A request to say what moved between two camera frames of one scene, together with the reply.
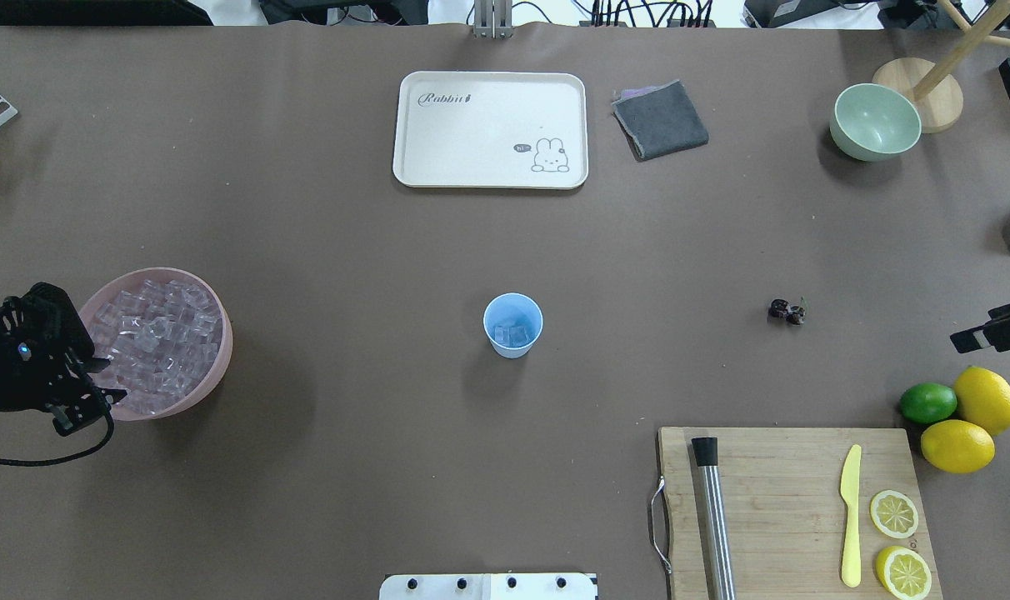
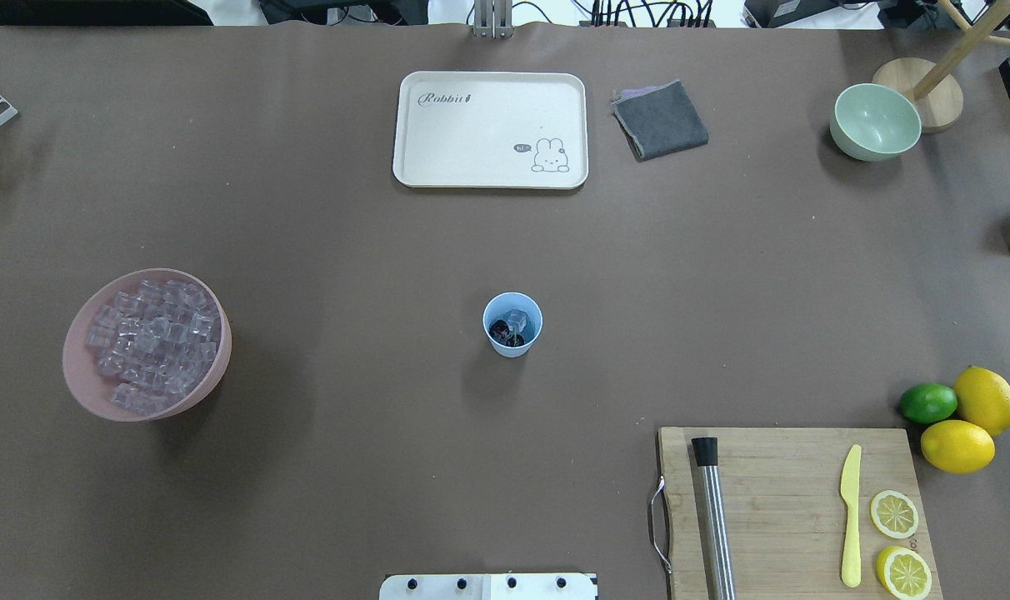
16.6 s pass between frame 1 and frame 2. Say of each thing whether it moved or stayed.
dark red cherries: moved
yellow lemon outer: stayed
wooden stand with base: stayed
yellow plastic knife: stayed
